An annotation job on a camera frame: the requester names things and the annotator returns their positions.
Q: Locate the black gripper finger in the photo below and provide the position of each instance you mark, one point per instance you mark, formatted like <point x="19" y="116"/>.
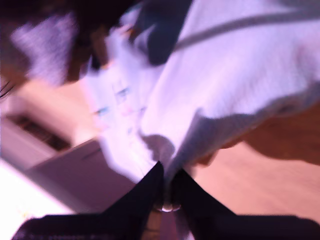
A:
<point x="200" y="215"/>
<point x="135" y="212"/>

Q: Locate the white toucan print sock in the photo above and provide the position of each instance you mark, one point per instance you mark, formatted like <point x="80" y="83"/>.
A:
<point x="117" y="100"/>

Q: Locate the plain white sock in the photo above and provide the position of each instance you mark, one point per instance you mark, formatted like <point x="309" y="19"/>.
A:
<point x="225" y="75"/>

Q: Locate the fuzzy grey sock thread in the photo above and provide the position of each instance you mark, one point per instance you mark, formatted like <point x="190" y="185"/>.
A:
<point x="45" y="45"/>

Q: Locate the white open storage box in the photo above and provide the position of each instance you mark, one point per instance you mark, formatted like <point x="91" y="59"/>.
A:
<point x="20" y="140"/>

